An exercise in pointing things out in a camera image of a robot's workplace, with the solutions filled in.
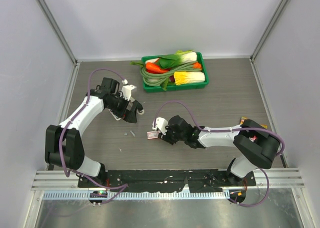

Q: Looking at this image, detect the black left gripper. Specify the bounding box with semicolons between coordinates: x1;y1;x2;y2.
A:
106;92;138;123

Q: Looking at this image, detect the green plastic tray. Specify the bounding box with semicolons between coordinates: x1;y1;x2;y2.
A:
132;50;210;93

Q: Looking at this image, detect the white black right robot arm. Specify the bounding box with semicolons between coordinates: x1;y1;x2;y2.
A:
152;115;283;186

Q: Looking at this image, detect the yellow napa cabbage toy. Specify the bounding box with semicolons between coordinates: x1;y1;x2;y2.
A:
173;71;206;86

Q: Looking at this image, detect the red white staple box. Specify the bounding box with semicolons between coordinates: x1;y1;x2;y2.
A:
147;131;161;140

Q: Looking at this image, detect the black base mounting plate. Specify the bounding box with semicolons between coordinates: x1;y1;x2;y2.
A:
78;169;256;193

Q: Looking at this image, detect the Fox's candy bag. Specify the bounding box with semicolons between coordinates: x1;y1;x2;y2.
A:
240;117;268;129

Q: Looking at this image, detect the green bok choy toy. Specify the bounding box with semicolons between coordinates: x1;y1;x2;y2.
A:
155;51;198;69

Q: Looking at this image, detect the orange carrot toy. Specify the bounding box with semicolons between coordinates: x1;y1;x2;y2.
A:
145;62;170;74

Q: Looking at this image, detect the white cable duct rail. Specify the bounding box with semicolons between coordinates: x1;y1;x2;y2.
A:
42;190;230;201

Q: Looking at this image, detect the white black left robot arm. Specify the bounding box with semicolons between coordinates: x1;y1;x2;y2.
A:
44;77;144;188

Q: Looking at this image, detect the green long beans toy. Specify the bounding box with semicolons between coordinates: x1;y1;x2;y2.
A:
130;61;204;91

